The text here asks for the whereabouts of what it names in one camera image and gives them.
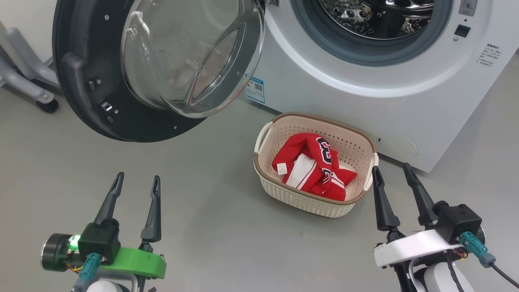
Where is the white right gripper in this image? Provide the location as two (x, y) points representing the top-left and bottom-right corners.
(372, 163), (465, 268)

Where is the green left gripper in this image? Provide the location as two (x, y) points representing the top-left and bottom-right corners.
(94, 172), (167, 279)

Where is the red basketball jersey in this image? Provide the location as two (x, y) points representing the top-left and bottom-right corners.
(272, 133), (345, 191)

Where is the round washing machine door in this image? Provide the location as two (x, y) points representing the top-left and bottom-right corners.
(52, 0), (266, 143)

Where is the cream perforated laundry basket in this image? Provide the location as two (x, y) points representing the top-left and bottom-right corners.
(253, 112), (380, 219)

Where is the white front-load washing machine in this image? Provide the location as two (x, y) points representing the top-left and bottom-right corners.
(243, 0), (519, 174)

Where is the blue energy label sticker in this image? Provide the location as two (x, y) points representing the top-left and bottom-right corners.
(245, 76), (266, 104)

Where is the grey metal wheeled stand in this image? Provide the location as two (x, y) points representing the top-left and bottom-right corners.
(0, 20), (60, 114)

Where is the grey warning sticker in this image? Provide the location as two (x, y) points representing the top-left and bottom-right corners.
(459, 0), (478, 17)

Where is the left arm cable teal connector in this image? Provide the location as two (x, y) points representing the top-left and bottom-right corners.
(73, 253), (102, 292)

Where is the arm cable teal connector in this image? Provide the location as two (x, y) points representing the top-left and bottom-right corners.
(459, 232), (519, 288)
(73, 253), (102, 292)

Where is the right arm cable teal connector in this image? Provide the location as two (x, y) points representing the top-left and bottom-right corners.
(459, 232), (519, 288)

